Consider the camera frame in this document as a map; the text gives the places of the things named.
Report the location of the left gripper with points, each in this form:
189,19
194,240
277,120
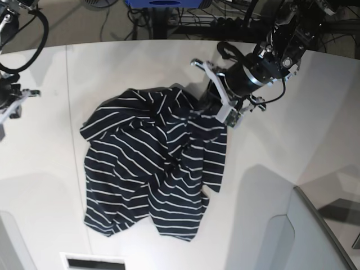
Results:
242,79

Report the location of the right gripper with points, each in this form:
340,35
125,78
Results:
10,91

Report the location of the navy white striped t-shirt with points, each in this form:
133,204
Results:
150,155

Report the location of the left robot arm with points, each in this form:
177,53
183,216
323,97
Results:
294,28

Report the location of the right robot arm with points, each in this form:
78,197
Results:
10,28

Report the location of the white power strip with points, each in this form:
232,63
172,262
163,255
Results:
210,22

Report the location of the blue plastic bin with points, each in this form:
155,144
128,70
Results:
169,3

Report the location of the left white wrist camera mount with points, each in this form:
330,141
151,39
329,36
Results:
232,107

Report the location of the grey metal edge rail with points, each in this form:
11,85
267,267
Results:
331,238

